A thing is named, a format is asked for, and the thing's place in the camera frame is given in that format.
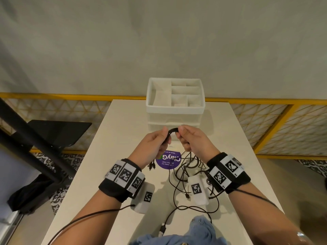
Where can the person's left hand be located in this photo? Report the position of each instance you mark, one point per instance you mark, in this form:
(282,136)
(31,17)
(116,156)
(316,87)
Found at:
(149,146)

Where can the person's right hand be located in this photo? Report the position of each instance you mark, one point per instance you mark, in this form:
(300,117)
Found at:
(198,142)

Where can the person's right thumb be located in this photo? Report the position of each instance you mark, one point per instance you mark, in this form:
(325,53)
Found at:
(184,129)

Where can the person's left thumb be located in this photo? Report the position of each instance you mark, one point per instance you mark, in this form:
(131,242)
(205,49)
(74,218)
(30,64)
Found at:
(163,131)

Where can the person's left forearm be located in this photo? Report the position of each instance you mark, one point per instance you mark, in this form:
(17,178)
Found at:
(92,221)

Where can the person's right forearm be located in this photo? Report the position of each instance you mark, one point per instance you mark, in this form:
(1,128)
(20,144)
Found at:
(263,216)

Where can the white fabric divided organizer box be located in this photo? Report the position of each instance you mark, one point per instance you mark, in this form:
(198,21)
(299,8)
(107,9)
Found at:
(176,110)

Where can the purple round sticker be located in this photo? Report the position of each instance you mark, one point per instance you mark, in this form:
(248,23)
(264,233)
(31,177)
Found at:
(170,160)

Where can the black wristband with marker tags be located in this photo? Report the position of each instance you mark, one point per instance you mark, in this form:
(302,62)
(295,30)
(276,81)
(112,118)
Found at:
(231,170)
(120,186)

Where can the black and white patterned rug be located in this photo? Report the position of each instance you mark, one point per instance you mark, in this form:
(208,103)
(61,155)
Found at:
(74,160)

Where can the yellow framed lattice railing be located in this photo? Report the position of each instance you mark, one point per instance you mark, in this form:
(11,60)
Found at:
(281,102)

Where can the blue denim garment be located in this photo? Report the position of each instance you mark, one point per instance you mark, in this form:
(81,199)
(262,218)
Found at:
(194,234)

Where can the black bag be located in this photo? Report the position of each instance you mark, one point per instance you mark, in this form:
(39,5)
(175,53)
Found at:
(33,193)

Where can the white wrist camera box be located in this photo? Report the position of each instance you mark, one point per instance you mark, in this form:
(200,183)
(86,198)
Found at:
(143,204)
(199,199)

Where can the black metal frame beams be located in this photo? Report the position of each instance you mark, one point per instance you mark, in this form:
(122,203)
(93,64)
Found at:
(30,140)

